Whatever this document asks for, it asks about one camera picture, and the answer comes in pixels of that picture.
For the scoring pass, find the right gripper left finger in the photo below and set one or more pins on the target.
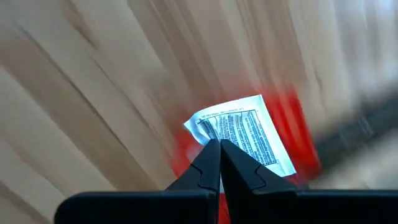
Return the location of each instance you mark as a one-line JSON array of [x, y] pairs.
[[171, 205]]

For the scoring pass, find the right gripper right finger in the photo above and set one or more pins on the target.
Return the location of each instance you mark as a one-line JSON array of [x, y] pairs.
[[264, 202]]

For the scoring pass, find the square white packet black label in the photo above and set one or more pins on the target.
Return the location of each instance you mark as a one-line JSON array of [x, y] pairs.
[[245, 130]]

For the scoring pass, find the red plastic mesh basket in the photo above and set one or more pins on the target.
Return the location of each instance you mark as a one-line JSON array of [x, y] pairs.
[[298, 133]]

